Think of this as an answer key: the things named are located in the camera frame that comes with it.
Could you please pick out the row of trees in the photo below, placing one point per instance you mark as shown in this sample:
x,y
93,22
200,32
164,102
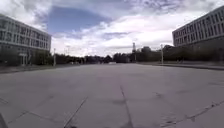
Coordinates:
x,y
110,57

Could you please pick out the tall tower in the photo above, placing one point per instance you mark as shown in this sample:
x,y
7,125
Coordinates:
x,y
134,50

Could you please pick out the grey paved plaza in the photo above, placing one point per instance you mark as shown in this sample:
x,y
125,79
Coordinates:
x,y
110,96

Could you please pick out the pale pole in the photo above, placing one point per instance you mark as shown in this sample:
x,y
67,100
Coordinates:
x,y
162,54
54,57

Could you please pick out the grass strip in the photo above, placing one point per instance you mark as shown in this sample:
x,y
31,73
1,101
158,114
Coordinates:
x,y
20,68

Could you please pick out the pale office building with windows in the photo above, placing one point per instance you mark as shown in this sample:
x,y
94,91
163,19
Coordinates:
x,y
20,41

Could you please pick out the grey office building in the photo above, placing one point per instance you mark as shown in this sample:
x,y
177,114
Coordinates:
x,y
201,31

